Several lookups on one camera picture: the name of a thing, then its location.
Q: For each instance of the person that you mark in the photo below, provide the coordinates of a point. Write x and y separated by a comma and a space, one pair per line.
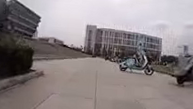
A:
140, 52

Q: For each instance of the low pale building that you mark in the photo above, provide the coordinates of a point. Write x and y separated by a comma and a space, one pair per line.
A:
50, 40

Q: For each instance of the dark green hedge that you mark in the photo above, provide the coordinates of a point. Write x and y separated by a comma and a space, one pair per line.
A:
7, 56

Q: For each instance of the grey concrete slab pavement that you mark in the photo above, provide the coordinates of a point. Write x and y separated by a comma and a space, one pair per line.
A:
94, 90

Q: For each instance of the wide grey stone steps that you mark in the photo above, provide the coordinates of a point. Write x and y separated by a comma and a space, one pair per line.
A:
54, 50

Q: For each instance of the vehicle under grey cover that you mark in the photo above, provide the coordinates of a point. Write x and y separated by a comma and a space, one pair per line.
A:
190, 70

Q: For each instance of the grey concrete kerb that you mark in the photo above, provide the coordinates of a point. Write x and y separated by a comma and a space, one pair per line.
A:
12, 80

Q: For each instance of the light blue scooter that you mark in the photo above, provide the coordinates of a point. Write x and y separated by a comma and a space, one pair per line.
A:
133, 64

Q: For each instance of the tiered grey building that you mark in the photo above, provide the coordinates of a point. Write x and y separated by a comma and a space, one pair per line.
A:
20, 17

